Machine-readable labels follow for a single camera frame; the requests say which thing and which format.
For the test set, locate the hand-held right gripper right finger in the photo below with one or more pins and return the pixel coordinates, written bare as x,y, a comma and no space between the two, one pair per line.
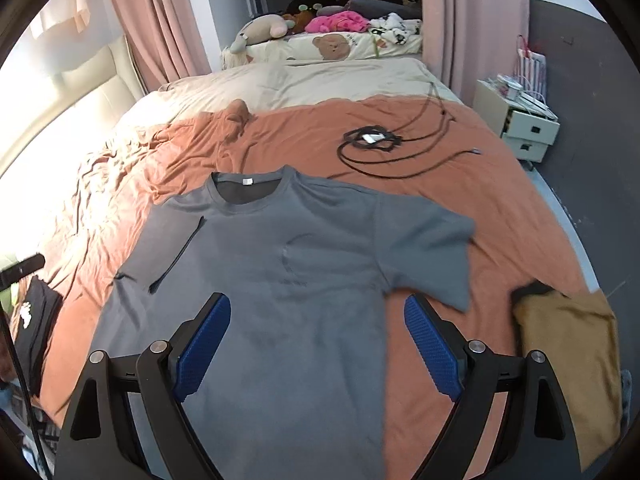
432,345

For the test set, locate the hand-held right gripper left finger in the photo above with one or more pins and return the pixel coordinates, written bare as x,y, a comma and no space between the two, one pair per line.
205,340

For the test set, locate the grey t-shirt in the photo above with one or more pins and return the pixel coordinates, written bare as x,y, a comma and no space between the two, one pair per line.
300,310

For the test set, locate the stack of folded clothes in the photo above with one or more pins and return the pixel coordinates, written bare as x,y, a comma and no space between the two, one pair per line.
532,290

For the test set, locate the black folded garment white print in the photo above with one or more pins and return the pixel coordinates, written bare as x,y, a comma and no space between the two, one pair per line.
37,340

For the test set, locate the mustard folded garment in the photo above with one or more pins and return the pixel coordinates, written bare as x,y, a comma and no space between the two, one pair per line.
565,360

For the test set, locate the orange-brown blanket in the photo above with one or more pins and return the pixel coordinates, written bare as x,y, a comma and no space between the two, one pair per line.
450,170

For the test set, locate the white padded headboard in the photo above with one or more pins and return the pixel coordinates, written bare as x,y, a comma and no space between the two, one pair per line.
75,100

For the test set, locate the small white device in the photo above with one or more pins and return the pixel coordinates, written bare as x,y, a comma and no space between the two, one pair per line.
371,138

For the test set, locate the white nightstand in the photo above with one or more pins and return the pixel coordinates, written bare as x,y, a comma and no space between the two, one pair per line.
525,130

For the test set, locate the cream hanging cloth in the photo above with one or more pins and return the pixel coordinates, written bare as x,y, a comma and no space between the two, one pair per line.
65,15

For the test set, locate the white power strip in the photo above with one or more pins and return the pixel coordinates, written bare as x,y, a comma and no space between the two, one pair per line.
520,95

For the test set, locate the pink curtain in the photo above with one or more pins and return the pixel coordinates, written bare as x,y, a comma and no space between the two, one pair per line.
160,20
475,25

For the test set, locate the cream bear print pillow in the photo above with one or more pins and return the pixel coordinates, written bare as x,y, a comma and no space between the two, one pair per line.
325,80

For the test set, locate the pink striped rack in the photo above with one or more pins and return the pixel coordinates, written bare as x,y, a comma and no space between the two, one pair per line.
532,67

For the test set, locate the beige plush toy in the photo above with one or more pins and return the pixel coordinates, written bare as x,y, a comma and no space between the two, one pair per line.
265,27

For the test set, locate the black and white plush cloth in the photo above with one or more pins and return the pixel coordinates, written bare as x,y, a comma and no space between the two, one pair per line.
395,24

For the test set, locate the brown plush toy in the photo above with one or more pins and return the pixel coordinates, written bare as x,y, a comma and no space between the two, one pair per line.
302,20

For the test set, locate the pink plush toy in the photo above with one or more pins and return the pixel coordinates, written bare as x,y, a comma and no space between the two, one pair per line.
340,22

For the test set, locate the dark grey pillow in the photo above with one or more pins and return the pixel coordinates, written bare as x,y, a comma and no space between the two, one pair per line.
380,7

